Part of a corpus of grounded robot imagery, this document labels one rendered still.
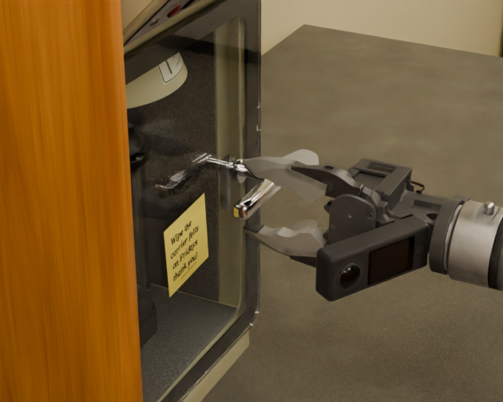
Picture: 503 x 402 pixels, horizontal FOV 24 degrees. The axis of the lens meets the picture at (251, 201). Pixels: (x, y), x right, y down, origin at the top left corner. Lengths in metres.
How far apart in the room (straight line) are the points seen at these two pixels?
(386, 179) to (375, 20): 1.78
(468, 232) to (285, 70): 1.13
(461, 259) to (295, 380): 0.34
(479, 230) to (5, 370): 0.43
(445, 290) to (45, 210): 0.74
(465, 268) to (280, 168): 0.20
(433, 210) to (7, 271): 0.41
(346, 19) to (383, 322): 1.35
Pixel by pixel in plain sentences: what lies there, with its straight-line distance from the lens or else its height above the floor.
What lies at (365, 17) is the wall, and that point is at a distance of 2.80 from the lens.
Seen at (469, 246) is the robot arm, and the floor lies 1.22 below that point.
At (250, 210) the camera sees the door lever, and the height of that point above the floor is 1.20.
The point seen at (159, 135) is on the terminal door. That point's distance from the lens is 1.04.
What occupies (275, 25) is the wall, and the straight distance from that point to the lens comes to 2.32.
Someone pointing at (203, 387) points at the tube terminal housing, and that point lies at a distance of 1.29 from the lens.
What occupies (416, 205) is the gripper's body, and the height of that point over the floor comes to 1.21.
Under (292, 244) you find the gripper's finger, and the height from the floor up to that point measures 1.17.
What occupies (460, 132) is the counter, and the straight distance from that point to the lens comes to 1.92.
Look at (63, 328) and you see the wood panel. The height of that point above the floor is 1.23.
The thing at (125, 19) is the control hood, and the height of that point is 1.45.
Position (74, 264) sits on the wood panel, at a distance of 0.88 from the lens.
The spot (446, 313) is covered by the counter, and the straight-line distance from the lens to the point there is 1.46.
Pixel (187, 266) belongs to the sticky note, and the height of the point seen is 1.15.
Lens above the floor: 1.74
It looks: 28 degrees down
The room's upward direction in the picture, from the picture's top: straight up
